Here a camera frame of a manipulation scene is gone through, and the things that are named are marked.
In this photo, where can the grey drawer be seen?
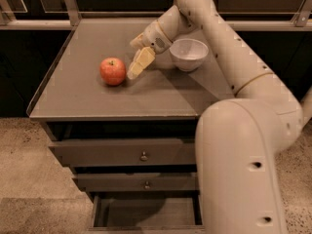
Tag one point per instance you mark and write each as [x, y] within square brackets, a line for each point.
[154, 212]
[135, 182]
[123, 152]

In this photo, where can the middle grey drawer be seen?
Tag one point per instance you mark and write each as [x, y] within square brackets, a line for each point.
[135, 182]

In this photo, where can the middle drawer metal knob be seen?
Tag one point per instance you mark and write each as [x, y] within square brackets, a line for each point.
[147, 185]

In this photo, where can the metal railing frame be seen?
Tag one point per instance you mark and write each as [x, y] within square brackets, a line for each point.
[242, 15]

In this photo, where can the drawer metal knob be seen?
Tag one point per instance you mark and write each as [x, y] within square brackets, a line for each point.
[144, 156]
[147, 185]

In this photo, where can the top grey drawer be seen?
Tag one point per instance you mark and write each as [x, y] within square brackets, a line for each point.
[123, 152]

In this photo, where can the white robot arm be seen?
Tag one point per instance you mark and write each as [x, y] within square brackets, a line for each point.
[236, 139]

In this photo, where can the top drawer metal knob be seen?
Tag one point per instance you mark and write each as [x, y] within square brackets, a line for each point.
[144, 156]

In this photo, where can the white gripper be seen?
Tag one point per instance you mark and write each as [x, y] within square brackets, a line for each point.
[155, 37]

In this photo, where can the red apple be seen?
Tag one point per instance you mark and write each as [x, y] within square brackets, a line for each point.
[112, 71]

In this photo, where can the white ceramic bowl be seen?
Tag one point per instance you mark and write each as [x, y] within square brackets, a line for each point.
[188, 54]

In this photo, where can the bottom grey drawer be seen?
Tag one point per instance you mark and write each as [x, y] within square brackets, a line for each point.
[154, 212]

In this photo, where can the grey drawer cabinet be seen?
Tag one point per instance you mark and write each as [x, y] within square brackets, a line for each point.
[163, 102]

